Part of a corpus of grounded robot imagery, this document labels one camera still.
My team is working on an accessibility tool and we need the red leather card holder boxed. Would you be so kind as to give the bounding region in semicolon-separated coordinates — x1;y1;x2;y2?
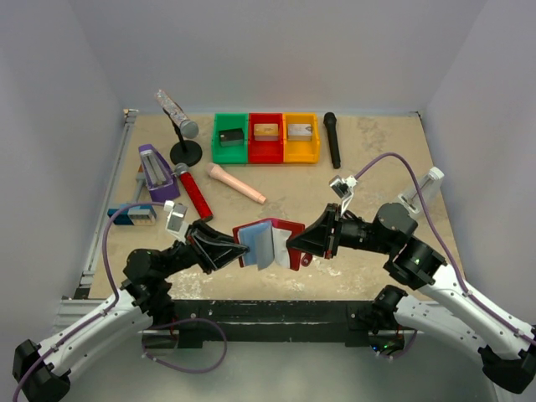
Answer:
233;218;312;271

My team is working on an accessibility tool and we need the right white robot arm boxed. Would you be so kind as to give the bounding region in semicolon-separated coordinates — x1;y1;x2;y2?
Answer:
286;204;535;394

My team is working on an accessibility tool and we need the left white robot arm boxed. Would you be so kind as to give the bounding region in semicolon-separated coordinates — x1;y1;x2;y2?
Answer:
13;220;249;401

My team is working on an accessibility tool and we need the silver card in yellow bin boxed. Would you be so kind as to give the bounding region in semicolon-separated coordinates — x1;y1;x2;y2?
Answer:
287;123;313;142

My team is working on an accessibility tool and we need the black card in green bin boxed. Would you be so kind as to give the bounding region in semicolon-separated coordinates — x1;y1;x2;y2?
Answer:
219;128;245;147

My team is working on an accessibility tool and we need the tan card in red bin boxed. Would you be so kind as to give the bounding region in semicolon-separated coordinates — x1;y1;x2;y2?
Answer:
253;123;279;142

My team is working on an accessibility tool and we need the blue grey block tool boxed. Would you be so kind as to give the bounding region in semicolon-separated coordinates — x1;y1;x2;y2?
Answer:
113;204;157;226

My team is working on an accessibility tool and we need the purple metronome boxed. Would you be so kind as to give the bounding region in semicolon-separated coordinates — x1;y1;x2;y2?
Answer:
138;144;180;203

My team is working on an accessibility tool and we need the pink microphone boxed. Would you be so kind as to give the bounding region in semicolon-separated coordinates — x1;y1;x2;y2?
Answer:
206;162;266;204

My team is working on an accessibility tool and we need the red microphone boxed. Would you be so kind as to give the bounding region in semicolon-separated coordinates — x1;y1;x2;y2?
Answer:
173;162;214;222

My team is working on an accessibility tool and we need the yellow plastic bin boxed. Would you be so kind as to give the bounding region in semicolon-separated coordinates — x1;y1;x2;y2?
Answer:
283;112;321;164

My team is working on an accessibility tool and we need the black microphone stand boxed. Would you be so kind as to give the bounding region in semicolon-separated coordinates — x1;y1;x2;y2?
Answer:
164;111;203;167

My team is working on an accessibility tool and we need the grey orange small tool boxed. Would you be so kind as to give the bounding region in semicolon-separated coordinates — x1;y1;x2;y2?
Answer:
131;164;146;204

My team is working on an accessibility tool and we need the green plastic bin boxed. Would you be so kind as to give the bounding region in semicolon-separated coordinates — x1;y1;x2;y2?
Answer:
211;113;249;164

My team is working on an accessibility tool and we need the black microphone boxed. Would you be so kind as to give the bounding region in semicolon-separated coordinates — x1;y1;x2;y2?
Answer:
323;112;341;169

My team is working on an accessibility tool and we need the glitter microphone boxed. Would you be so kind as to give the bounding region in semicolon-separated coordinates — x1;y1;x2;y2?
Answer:
155;90;198;139

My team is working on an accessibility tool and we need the red plastic bin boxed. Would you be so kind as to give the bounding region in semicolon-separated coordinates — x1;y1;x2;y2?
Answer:
248;113;284;164

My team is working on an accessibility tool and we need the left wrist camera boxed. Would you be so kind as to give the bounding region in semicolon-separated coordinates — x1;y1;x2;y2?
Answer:
163;200;188;242

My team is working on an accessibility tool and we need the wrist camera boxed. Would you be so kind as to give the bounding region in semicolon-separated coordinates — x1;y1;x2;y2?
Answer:
163;200;188;242
329;175;358;215

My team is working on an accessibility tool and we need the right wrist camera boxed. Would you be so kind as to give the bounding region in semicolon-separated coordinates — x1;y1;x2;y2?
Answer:
329;175;358;215

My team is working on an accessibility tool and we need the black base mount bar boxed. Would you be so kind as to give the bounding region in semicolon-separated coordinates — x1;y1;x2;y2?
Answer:
142;298;420;348

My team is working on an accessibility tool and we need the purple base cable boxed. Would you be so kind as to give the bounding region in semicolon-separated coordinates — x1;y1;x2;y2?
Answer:
141;317;229;373

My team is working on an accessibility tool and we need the aluminium frame rail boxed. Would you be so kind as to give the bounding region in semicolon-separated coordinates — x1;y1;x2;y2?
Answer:
29;106;125;327

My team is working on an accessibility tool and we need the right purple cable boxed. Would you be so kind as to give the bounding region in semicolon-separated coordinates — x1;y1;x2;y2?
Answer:
354;152;536;344

